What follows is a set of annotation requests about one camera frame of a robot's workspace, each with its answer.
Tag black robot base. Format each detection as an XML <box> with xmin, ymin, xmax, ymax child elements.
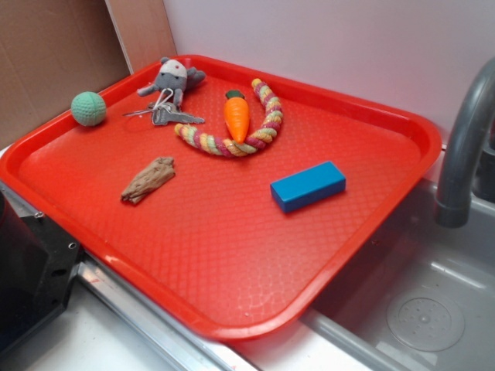
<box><xmin>1</xmin><ymin>195</ymin><xmax>81</xmax><ymax>357</ymax></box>

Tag blue rectangular block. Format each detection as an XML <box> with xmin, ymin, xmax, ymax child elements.
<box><xmin>270</xmin><ymin>162</ymin><xmax>347</xmax><ymax>213</ymax></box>

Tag red plastic tray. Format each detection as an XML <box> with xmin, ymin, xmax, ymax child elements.
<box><xmin>1</xmin><ymin>56</ymin><xmax>442</xmax><ymax>341</ymax></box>

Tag orange toy carrot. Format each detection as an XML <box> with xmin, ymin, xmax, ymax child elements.
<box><xmin>224</xmin><ymin>90</ymin><xmax>250</xmax><ymax>144</ymax></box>

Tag brown driftwood piece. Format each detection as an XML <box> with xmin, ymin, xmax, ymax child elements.
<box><xmin>121</xmin><ymin>157</ymin><xmax>176</xmax><ymax>205</ymax></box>

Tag green rubber ball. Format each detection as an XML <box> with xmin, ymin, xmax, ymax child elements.
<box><xmin>70</xmin><ymin>91</ymin><xmax>107</xmax><ymax>127</ymax></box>

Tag grey toy faucet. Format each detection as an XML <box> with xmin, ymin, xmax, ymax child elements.
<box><xmin>434</xmin><ymin>59</ymin><xmax>494</xmax><ymax>228</ymax></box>

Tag grey toy sink basin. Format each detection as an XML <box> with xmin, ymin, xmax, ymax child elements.
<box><xmin>302</xmin><ymin>165</ymin><xmax>494</xmax><ymax>370</ymax></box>

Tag brown cardboard panel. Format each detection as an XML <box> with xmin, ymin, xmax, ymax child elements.
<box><xmin>1</xmin><ymin>1</ymin><xmax>176</xmax><ymax>148</ymax></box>

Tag multicoloured braided rope toy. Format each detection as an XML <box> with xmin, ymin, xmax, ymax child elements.
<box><xmin>174</xmin><ymin>78</ymin><xmax>283</xmax><ymax>158</ymax></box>

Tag silver keys on ring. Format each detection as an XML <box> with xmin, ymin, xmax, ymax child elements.
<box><xmin>123</xmin><ymin>88</ymin><xmax>205</xmax><ymax>126</ymax></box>

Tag grey plush keychain toy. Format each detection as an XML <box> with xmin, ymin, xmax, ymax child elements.
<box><xmin>137</xmin><ymin>57</ymin><xmax>206</xmax><ymax>108</ymax></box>

